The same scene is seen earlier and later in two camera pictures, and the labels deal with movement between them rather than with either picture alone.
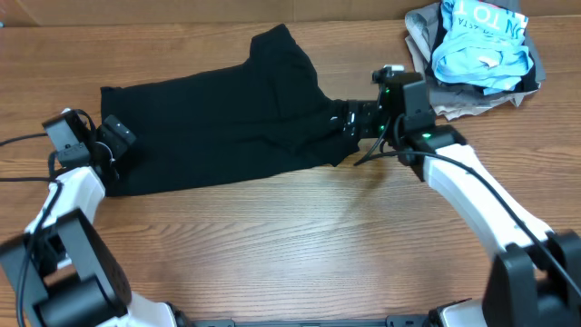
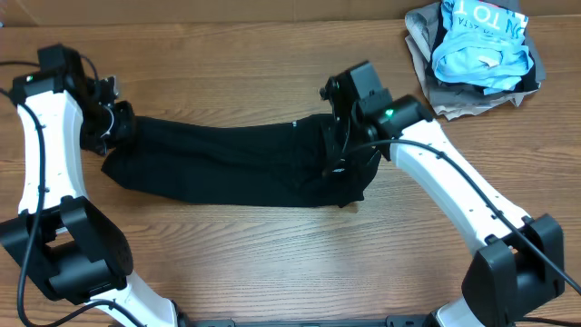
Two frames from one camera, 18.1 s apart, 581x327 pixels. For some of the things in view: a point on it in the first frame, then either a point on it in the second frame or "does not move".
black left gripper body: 109,143 -> 100,131
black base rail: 431,321 does not move
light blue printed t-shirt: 485,46 does not move
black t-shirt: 269,112 -> 198,161
